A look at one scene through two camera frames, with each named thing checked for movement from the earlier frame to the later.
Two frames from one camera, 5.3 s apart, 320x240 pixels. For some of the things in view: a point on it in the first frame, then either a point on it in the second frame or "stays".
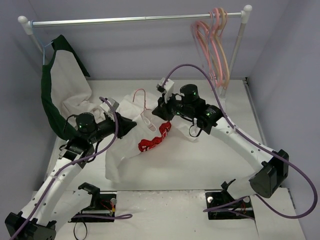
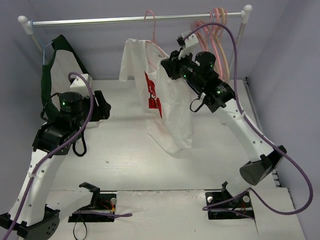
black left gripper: [119, 123] → [99, 107]
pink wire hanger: [145, 114] → [153, 40]
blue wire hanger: [43, 50] stays
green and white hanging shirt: [65, 90] stays
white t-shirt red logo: [149, 130] → [167, 102]
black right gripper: [164, 108] → [171, 66]
